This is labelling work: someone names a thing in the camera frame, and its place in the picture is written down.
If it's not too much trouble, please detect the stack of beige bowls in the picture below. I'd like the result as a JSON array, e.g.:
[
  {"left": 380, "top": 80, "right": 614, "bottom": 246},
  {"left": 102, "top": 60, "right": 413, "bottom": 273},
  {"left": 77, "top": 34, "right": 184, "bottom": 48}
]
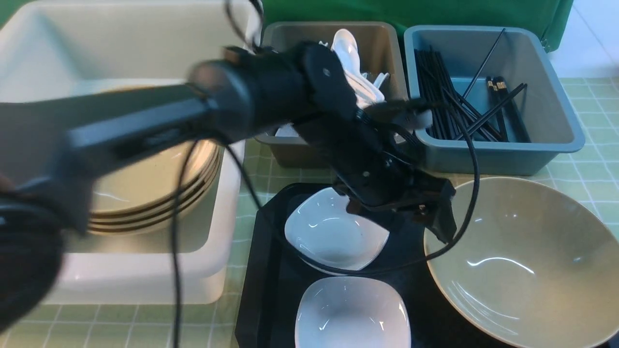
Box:
[{"left": 87, "top": 85, "right": 223, "bottom": 235}]

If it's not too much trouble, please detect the beige noodle bowl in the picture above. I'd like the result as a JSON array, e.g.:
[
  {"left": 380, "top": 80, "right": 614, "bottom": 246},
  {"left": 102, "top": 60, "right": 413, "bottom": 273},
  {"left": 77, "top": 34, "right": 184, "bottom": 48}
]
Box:
[{"left": 428, "top": 177, "right": 619, "bottom": 348}]

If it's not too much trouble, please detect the grey spoon bin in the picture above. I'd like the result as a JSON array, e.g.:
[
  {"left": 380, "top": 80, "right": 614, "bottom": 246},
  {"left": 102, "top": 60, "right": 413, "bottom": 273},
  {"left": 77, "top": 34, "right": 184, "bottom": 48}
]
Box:
[{"left": 256, "top": 21, "right": 408, "bottom": 168}]

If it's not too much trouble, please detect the large white plastic tub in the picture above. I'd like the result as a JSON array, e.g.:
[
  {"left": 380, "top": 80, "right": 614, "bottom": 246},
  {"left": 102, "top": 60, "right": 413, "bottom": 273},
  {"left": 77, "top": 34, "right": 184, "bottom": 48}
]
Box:
[{"left": 0, "top": 0, "right": 242, "bottom": 305}]

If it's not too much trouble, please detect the black serving tray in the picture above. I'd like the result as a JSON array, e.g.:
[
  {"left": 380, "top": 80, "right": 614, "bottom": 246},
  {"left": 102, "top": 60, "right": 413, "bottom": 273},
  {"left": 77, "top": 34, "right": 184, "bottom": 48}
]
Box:
[{"left": 235, "top": 183, "right": 513, "bottom": 348}]

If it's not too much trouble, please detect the white square dish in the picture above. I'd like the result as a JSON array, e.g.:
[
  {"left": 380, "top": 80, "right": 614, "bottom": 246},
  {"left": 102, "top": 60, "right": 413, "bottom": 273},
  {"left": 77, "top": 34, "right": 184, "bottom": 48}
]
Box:
[
  {"left": 295, "top": 276, "right": 412, "bottom": 348},
  {"left": 284, "top": 187, "right": 390, "bottom": 271}
]

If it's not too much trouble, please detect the bundle of black chopsticks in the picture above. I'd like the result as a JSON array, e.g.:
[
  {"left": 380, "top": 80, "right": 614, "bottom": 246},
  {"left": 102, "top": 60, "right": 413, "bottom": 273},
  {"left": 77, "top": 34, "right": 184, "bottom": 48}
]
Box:
[{"left": 414, "top": 29, "right": 531, "bottom": 143}]

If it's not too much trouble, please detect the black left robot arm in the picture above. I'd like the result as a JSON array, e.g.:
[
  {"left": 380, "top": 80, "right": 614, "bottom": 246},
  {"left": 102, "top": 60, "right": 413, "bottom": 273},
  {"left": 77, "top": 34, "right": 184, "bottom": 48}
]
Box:
[{"left": 1, "top": 42, "right": 462, "bottom": 331}]

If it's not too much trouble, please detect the pile of white spoons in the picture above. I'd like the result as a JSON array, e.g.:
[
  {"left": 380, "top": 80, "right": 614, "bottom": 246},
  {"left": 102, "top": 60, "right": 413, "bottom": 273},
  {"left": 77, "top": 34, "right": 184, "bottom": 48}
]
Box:
[{"left": 276, "top": 29, "right": 390, "bottom": 138}]

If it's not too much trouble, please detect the green backdrop cloth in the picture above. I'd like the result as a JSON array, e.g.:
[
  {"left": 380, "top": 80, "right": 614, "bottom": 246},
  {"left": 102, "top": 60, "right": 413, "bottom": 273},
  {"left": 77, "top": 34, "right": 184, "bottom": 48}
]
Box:
[{"left": 0, "top": 0, "right": 576, "bottom": 53}]

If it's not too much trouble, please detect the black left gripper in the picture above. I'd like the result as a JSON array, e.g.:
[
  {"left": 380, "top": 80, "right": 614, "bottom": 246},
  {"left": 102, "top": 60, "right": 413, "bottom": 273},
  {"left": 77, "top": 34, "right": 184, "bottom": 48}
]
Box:
[{"left": 291, "top": 41, "right": 457, "bottom": 243}]

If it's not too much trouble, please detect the blue-grey chopstick bin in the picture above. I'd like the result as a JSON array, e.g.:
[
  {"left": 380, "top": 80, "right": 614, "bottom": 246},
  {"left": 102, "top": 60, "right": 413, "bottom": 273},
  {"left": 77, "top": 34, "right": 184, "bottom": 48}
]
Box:
[{"left": 403, "top": 26, "right": 585, "bottom": 175}]

